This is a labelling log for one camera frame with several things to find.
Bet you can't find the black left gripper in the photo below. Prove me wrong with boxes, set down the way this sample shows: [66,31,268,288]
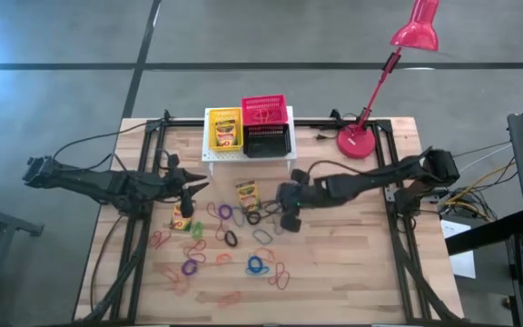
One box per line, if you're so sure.
[152,154,212,220]

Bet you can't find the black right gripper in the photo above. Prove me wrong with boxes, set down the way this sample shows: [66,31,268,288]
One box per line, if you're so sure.
[264,168,326,233]

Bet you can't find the Crayola crayon box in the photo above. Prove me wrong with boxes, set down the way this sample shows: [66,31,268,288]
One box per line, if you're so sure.
[170,202,193,233]
[235,180,262,213]
[214,118,239,148]

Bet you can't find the thin red rubber band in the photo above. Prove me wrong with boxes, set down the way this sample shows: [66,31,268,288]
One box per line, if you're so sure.
[205,201,229,243]

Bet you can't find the small blue rubber band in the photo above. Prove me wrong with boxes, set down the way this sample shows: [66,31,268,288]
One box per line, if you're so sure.
[231,205,247,229]

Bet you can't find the yellow plastic basket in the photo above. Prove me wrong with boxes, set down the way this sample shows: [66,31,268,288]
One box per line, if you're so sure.
[207,106,244,153]

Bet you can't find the purple coil hair tie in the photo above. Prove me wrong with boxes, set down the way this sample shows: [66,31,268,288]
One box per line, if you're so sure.
[180,258,199,277]

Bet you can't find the red desk lamp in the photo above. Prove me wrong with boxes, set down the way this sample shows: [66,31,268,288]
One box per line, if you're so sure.
[336,0,440,161]

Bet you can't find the white perforated shelf riser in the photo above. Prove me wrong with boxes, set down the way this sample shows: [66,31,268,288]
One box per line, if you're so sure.
[201,105,298,176]

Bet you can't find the black plastic basket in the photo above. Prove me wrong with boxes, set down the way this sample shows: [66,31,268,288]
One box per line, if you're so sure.
[242,123,292,159]

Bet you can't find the red plastic basket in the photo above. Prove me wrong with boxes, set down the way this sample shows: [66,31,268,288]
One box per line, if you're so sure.
[241,94,290,127]

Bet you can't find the white paper sheet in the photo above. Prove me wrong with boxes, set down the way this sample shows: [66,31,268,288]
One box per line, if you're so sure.
[440,220,477,280]

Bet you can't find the black lamp power cord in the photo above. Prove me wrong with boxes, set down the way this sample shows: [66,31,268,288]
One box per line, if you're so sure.
[314,111,370,141]

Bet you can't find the yellow cable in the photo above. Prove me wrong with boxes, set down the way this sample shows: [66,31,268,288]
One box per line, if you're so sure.
[442,162,517,222]

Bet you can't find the white cable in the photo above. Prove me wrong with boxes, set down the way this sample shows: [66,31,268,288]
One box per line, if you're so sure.
[459,143,513,173]

